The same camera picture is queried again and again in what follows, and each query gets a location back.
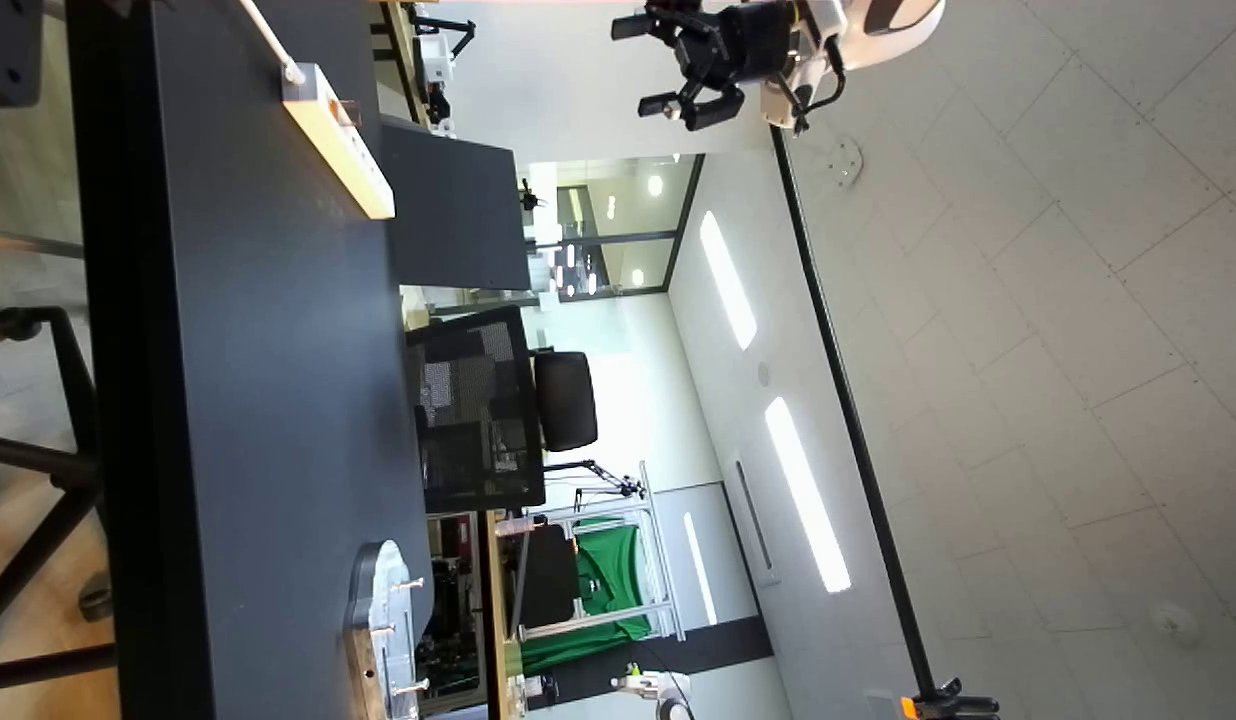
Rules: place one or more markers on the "white metal rack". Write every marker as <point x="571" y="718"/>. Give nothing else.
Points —
<point x="649" y="561"/>

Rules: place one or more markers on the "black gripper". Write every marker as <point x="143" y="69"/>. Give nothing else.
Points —
<point x="738" y="45"/>

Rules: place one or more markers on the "white smoke detector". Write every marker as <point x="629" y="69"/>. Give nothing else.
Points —
<point x="846" y="160"/>
<point x="1174" y="627"/>

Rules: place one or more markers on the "black office chair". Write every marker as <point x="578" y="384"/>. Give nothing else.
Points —
<point x="564" y="400"/>

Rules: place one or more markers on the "black framed glass partition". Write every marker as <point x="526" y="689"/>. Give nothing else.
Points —
<point x="629" y="227"/>

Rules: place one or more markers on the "long ceiling light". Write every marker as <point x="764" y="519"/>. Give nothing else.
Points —
<point x="729" y="281"/>
<point x="805" y="496"/>

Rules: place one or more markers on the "white power strip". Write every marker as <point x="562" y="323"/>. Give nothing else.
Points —
<point x="339" y="140"/>

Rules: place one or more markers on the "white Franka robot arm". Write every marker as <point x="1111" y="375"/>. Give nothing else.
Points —
<point x="896" y="26"/>

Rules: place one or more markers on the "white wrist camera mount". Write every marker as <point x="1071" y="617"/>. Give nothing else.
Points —
<point x="819" y="26"/>

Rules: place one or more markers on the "black table leg frame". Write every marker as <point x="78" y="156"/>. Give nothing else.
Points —
<point x="59" y="465"/>

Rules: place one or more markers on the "black ceiling rail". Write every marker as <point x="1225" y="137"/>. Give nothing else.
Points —
<point x="851" y="400"/>

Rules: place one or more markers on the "orange black clamp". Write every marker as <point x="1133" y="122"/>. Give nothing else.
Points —
<point x="944" y="702"/>

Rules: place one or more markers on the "black computer monitor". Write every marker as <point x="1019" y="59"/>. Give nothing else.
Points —
<point x="476" y="414"/>

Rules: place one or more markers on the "round metal base plate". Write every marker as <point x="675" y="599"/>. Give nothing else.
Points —
<point x="381" y="627"/>

